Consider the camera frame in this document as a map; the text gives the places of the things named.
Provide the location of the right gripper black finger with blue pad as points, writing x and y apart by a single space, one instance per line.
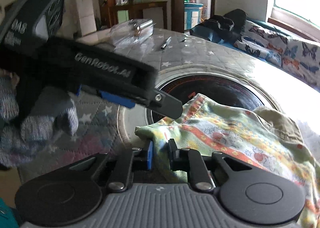
131 160

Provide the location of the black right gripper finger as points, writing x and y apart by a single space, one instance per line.
192 163
161 102

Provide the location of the colourful patterned baby garment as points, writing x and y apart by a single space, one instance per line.
264 138

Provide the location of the grey gloved left hand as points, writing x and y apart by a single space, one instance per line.
23 137

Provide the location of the silver pen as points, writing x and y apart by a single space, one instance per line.
166 43

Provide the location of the clear plastic storage box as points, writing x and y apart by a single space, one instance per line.
130 33

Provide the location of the white refrigerator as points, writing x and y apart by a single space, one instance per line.
85 17

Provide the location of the black round stove insert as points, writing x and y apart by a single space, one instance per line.
222 90

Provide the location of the turquoise small cabinet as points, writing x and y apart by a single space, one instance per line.
192 14

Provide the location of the black and teal bag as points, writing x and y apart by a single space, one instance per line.
226 28

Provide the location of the teal right jacket sleeve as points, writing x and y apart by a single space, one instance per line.
9 217

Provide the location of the butterfly print cushion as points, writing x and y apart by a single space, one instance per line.
296 56

